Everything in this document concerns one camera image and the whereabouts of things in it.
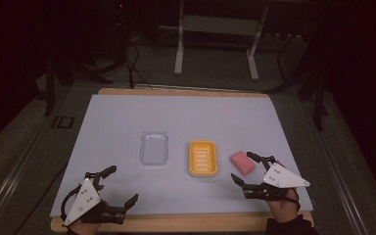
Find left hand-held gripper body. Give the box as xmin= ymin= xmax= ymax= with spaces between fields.
xmin=62 ymin=171 xmax=127 ymax=227

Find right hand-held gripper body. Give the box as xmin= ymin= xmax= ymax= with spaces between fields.
xmin=241 ymin=156 xmax=311 ymax=202

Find pink soap bar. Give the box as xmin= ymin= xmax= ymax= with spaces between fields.
xmin=230 ymin=150 xmax=257 ymax=177

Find yellow soap dish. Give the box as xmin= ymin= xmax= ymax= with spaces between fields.
xmin=188 ymin=139 xmax=219 ymax=178

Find person's left hand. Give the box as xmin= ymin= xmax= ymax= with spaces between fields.
xmin=67 ymin=184 xmax=113 ymax=235

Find person's right hand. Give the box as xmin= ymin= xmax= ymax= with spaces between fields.
xmin=265 ymin=187 xmax=302 ymax=225

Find clear plastic soap dish lid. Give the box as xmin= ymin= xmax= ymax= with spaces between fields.
xmin=138 ymin=130 xmax=170 ymax=167

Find black stand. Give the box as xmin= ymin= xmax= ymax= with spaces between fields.
xmin=36 ymin=53 xmax=76 ymax=118
xmin=263 ymin=70 xmax=330 ymax=132

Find pale grey table mat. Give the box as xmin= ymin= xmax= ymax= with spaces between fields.
xmin=50 ymin=94 xmax=314 ymax=218

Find wooden table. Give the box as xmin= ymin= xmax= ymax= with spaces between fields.
xmin=50 ymin=87 xmax=315 ymax=233

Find white metal stand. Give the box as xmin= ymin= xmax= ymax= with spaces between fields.
xmin=173 ymin=0 xmax=270 ymax=82

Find dark device with red light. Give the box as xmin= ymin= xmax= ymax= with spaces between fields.
xmin=109 ymin=0 xmax=135 ymax=62

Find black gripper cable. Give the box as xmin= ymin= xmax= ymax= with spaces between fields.
xmin=60 ymin=184 xmax=83 ymax=221

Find black cables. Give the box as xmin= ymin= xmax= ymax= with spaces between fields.
xmin=94 ymin=38 xmax=154 ymax=90

